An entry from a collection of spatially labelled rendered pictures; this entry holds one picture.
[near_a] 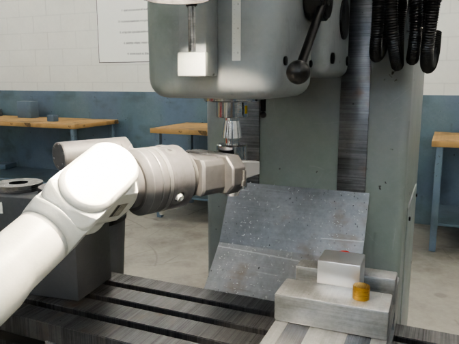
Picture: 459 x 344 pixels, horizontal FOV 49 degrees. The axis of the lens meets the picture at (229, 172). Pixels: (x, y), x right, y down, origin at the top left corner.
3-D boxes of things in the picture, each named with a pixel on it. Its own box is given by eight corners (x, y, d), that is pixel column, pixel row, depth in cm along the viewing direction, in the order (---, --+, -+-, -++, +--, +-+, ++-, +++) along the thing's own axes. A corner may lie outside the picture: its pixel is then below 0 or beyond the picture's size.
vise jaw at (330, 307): (387, 341, 63) (388, 312, 63) (273, 320, 69) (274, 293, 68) (391, 321, 69) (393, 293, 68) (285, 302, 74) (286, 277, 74)
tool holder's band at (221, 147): (252, 149, 78) (252, 142, 78) (238, 153, 74) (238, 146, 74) (225, 147, 80) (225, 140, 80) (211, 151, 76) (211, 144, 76)
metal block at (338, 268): (358, 306, 70) (360, 265, 69) (315, 299, 73) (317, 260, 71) (363, 292, 75) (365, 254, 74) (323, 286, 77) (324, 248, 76)
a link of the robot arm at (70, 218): (150, 166, 60) (80, 233, 50) (121, 204, 66) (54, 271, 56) (109, 130, 60) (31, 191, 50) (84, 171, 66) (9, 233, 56)
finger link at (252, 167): (255, 177, 78) (227, 182, 74) (256, 156, 77) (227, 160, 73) (263, 178, 77) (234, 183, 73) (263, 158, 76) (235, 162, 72)
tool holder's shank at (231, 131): (245, 142, 77) (246, 69, 75) (236, 145, 75) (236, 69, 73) (227, 142, 79) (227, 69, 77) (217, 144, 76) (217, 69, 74)
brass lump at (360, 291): (368, 302, 65) (369, 289, 65) (351, 299, 66) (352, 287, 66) (370, 296, 67) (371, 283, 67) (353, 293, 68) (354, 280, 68)
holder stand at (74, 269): (78, 302, 91) (72, 194, 87) (-21, 288, 97) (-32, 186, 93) (112, 277, 102) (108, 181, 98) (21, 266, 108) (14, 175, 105)
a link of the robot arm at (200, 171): (247, 142, 70) (179, 150, 62) (246, 209, 72) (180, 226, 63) (189, 136, 79) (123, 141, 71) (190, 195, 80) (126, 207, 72)
